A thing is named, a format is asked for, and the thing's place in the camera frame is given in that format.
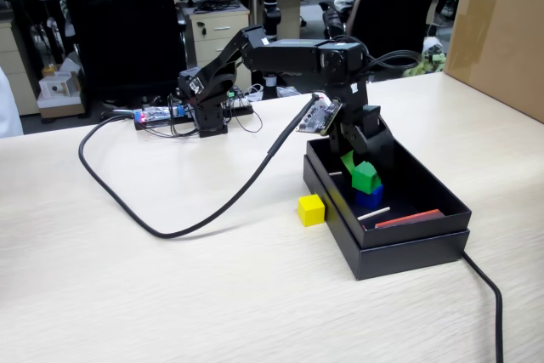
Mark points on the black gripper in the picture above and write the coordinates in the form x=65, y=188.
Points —
x=359, y=112

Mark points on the black pole with white rings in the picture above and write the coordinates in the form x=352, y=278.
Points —
x=270, y=6

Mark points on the black office chair with armrests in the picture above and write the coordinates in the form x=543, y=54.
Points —
x=399, y=6

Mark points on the wide black office chair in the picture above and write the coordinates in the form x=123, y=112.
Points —
x=123, y=27

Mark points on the green wooden cube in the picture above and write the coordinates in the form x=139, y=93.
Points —
x=364, y=178

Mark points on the large brown cardboard box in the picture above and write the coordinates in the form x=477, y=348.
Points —
x=497, y=35

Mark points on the blue wooden cube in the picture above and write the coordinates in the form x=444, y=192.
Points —
x=370, y=199

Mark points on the beige drawer cabinet with lock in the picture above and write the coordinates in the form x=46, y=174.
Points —
x=221, y=23

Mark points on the person in white coat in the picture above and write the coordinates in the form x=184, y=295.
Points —
x=8, y=108

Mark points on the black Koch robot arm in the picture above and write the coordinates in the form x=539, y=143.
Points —
x=289, y=57

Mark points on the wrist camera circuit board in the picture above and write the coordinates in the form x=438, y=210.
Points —
x=319, y=118

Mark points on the black base board with electronics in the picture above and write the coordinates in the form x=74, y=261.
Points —
x=149, y=118

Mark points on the flat red card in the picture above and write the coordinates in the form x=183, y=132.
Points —
x=408, y=218

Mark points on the white carton on floor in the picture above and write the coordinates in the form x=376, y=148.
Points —
x=59, y=93

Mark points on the black open box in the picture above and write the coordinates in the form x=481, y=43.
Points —
x=408, y=259

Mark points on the long white stick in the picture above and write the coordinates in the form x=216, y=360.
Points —
x=374, y=213

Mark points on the yellow wooden cube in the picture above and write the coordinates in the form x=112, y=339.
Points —
x=311, y=210

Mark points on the black cardboard box tray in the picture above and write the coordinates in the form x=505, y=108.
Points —
x=425, y=193

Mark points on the green toy pile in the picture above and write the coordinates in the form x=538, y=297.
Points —
x=425, y=67

